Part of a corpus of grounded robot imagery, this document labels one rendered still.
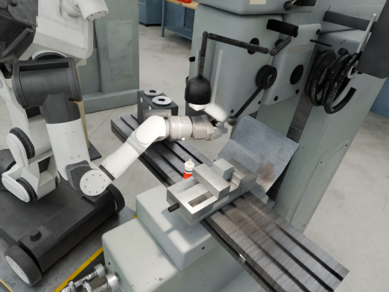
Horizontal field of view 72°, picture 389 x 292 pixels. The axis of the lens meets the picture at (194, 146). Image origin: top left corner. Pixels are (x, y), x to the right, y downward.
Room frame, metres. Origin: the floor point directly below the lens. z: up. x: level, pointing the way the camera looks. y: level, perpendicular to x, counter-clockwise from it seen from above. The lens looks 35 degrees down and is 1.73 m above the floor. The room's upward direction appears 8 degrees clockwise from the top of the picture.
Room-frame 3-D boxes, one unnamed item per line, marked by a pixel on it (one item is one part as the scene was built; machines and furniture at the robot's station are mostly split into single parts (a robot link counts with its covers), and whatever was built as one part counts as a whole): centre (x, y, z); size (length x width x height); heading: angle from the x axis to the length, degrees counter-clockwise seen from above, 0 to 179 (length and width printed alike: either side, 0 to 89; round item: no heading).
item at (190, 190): (0.78, -0.10, 1.01); 0.35 x 0.15 x 0.11; 134
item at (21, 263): (0.64, 0.70, 0.50); 0.20 x 0.05 x 0.20; 63
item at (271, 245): (0.89, -0.04, 0.92); 1.24 x 0.23 x 0.08; 44
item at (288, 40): (0.67, -0.17, 1.58); 0.17 x 0.01 x 0.01; 156
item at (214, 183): (0.77, -0.08, 1.05); 0.15 x 0.06 x 0.04; 44
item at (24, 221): (0.99, 0.80, 0.59); 0.64 x 0.52 x 0.33; 63
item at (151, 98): (1.20, 0.21, 1.06); 0.22 x 0.12 x 0.20; 37
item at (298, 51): (0.99, -0.22, 1.47); 0.24 x 0.19 x 0.26; 44
